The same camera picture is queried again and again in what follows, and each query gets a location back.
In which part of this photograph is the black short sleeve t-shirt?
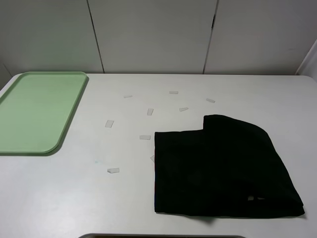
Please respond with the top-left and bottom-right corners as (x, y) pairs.
(154, 115), (305, 219)

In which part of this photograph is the light green plastic tray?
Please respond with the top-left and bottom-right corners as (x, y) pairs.
(0, 72), (88, 155)

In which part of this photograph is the clear tape piece lower middle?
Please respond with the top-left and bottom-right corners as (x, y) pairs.
(139, 135), (151, 140)

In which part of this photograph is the clear tape piece far right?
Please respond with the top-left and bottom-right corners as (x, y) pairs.
(206, 98), (215, 103)

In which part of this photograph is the clear tape piece lower left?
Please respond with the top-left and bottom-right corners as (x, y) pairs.
(107, 168), (120, 174)

